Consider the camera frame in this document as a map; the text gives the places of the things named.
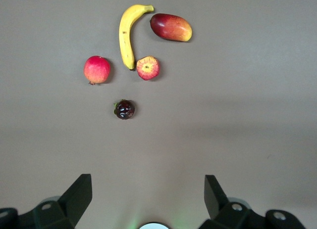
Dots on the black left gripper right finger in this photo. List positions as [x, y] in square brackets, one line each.
[215, 199]

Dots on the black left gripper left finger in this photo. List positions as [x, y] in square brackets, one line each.
[74, 199]

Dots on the red yellow apple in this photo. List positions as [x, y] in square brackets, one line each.
[148, 68]

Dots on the yellow banana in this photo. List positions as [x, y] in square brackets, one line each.
[125, 36]

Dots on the dark purple mangosteen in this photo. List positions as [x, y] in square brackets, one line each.
[125, 109]

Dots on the red pomegranate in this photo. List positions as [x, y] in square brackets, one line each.
[97, 69]

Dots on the red yellow mango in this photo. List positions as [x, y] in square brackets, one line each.
[171, 27]

